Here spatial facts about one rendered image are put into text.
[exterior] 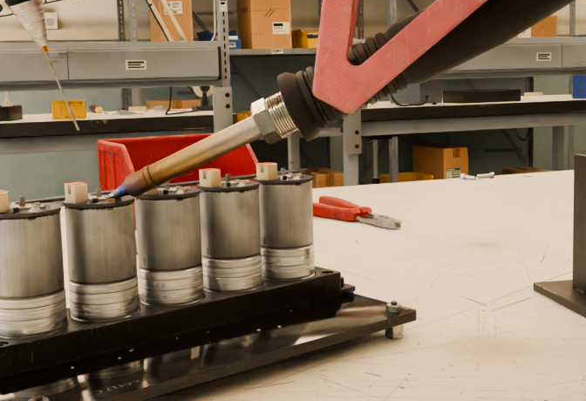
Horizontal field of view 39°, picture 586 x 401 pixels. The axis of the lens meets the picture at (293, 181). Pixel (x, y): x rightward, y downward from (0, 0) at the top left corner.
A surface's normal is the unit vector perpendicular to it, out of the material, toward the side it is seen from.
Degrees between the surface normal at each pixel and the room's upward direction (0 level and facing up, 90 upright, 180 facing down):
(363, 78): 99
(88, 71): 90
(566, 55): 90
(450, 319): 0
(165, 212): 90
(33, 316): 90
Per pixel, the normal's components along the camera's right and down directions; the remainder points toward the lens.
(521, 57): 0.33, 0.11
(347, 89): -0.18, 0.27
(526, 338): -0.03, -0.99
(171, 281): 0.11, 0.11
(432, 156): -0.92, 0.11
